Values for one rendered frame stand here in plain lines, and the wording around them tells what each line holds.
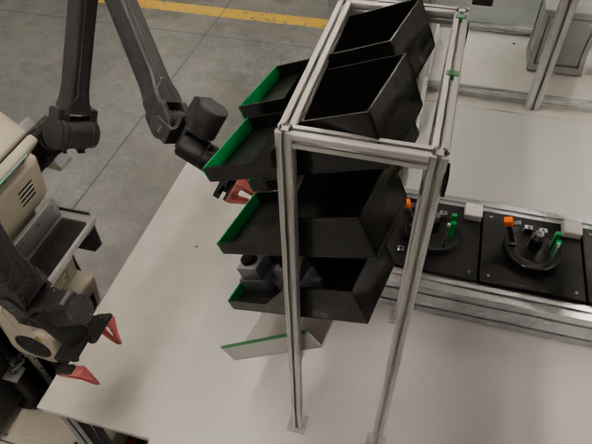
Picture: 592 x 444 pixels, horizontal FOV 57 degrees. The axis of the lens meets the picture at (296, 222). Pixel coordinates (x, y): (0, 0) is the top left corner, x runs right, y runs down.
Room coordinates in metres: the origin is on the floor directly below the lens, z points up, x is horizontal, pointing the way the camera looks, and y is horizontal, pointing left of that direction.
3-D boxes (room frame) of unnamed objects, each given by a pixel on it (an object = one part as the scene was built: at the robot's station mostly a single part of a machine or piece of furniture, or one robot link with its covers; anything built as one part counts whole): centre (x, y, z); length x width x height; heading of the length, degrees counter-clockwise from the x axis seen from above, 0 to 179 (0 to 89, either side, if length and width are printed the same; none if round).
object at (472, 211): (0.93, -0.35, 1.01); 0.24 x 0.24 x 0.13; 73
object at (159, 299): (0.88, 0.13, 0.84); 0.90 x 0.70 x 0.03; 163
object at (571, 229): (0.86, -0.58, 1.01); 0.24 x 0.24 x 0.13; 73
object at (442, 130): (0.62, -0.12, 1.26); 0.36 x 0.21 x 0.80; 163
